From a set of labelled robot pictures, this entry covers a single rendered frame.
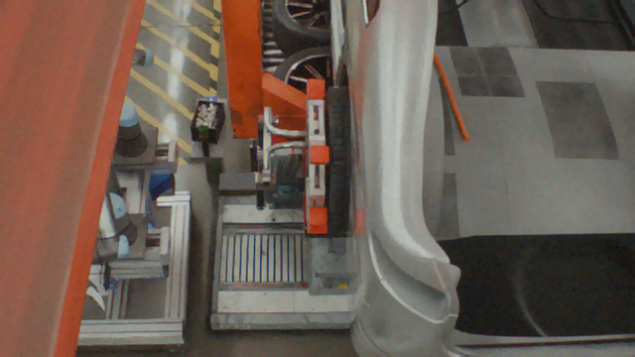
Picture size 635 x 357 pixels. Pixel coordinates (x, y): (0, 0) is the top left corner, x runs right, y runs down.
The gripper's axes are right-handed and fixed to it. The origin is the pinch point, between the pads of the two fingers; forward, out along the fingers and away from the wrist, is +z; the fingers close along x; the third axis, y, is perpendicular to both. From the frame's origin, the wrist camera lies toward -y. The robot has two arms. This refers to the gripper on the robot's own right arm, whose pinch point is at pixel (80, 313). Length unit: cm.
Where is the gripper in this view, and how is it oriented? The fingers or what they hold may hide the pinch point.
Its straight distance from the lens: 227.8
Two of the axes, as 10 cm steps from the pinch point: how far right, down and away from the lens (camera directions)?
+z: 3.2, 7.5, -5.7
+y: -1.6, 6.4, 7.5
